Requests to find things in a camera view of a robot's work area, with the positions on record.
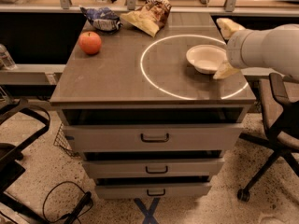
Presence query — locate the black office chair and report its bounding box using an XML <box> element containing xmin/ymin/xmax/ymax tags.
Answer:
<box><xmin>237</xmin><ymin>73</ymin><xmax>299</xmax><ymax>202</ymax></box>

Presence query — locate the grey drawer cabinet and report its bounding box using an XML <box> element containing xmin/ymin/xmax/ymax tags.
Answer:
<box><xmin>50</xmin><ymin>13</ymin><xmax>255</xmax><ymax>186</ymax></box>

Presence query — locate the clear plastic bottle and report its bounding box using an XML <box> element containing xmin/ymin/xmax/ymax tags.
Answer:
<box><xmin>0</xmin><ymin>44</ymin><xmax>17</xmax><ymax>70</ymax></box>

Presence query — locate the middle drawer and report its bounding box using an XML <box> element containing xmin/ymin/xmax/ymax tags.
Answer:
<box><xmin>83</xmin><ymin>158</ymin><xmax>224</xmax><ymax>179</ymax></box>

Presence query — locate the wire mesh basket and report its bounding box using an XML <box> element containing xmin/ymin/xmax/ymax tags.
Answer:
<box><xmin>53</xmin><ymin>123</ymin><xmax>78</xmax><ymax>158</ymax></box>

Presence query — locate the black cable on floor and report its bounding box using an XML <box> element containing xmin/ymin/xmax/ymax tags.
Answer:
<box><xmin>42</xmin><ymin>180</ymin><xmax>94</xmax><ymax>224</ymax></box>

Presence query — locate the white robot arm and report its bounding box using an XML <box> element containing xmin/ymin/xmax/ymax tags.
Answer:
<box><xmin>213</xmin><ymin>18</ymin><xmax>299</xmax><ymax>80</ymax></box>

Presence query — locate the blue tape cross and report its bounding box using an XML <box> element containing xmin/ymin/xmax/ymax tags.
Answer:
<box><xmin>134</xmin><ymin>198</ymin><xmax>160</xmax><ymax>224</ymax></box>

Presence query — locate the yellow brown chip bag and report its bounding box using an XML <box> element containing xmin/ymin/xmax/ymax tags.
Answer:
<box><xmin>121</xmin><ymin>0</ymin><xmax>172</xmax><ymax>37</ymax></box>

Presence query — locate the drawer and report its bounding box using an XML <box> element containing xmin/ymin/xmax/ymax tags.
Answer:
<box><xmin>94</xmin><ymin>182</ymin><xmax>211</xmax><ymax>199</ymax></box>
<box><xmin>64</xmin><ymin>123</ymin><xmax>243</xmax><ymax>152</ymax></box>
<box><xmin>83</xmin><ymin>158</ymin><xmax>224</xmax><ymax>179</ymax></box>

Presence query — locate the top drawer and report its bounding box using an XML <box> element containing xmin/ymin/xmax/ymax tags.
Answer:
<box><xmin>64</xmin><ymin>123</ymin><xmax>243</xmax><ymax>152</ymax></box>

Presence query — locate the red apple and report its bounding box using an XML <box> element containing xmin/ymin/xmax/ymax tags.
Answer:
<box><xmin>78</xmin><ymin>32</ymin><xmax>102</xmax><ymax>55</ymax></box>

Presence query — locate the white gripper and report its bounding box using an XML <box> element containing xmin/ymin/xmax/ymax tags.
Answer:
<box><xmin>213</xmin><ymin>18</ymin><xmax>259</xmax><ymax>80</ymax></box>

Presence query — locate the bottom drawer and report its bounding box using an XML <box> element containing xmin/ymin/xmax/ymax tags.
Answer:
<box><xmin>94</xmin><ymin>182</ymin><xmax>211</xmax><ymax>199</ymax></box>

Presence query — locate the white paper bowl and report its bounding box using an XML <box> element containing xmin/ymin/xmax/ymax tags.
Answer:
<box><xmin>186</xmin><ymin>45</ymin><xmax>226</xmax><ymax>75</ymax></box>

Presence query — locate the blue chip bag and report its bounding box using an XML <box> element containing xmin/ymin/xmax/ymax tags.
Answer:
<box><xmin>80</xmin><ymin>7</ymin><xmax>121</xmax><ymax>33</ymax></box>

